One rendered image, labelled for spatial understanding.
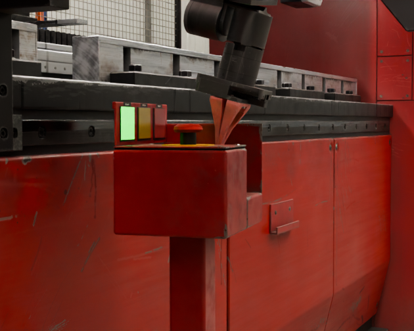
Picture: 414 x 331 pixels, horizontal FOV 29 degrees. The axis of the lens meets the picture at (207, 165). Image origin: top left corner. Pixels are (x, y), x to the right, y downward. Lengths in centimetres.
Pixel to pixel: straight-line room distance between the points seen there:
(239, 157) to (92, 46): 49
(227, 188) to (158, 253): 42
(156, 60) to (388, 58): 152
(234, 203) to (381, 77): 202
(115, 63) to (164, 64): 19
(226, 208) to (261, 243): 83
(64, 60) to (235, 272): 60
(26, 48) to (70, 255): 34
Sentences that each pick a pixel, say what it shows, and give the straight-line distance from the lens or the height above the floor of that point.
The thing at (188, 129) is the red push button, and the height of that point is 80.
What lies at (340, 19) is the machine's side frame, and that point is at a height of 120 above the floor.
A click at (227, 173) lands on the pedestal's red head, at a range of 105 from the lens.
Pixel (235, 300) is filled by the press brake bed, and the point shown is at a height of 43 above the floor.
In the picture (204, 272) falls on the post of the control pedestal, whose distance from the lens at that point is 115.
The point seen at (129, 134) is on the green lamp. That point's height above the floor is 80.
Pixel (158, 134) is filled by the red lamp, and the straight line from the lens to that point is 123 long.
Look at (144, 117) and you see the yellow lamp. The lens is 118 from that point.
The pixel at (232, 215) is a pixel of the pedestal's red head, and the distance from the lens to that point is 107.
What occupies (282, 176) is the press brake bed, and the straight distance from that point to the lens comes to 198.
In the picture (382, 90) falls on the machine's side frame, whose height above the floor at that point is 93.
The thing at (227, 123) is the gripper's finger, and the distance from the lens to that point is 117.
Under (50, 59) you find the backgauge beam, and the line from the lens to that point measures 180.
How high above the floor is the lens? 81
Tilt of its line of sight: 3 degrees down
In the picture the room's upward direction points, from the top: straight up
